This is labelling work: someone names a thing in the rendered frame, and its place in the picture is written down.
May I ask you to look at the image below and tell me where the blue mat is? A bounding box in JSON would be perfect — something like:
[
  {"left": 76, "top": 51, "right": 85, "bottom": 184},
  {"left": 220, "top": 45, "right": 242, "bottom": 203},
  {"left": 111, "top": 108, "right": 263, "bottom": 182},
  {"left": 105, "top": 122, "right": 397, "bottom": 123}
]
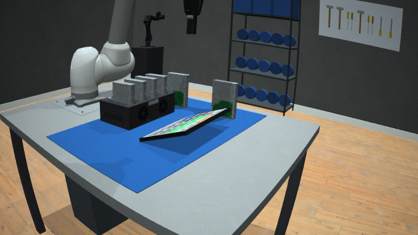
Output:
[{"left": 46, "top": 98, "right": 267, "bottom": 193}]

